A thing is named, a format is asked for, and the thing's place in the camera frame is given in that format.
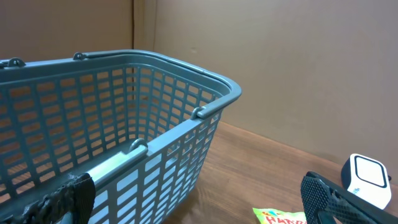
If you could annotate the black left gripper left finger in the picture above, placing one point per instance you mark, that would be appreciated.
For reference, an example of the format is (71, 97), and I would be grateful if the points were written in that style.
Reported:
(71, 203)

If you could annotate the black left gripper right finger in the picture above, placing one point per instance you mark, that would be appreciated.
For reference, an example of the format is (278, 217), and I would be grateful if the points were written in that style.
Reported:
(325, 202)

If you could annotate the Haribo gummy candy bag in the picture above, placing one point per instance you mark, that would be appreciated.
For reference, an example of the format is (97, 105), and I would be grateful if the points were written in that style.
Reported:
(273, 216)

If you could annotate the white barcode scanner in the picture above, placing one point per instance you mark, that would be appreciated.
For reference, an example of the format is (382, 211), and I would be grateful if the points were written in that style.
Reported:
(368, 179)

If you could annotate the grey plastic shopping basket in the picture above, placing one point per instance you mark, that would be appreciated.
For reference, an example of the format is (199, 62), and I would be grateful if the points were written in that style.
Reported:
(140, 123)

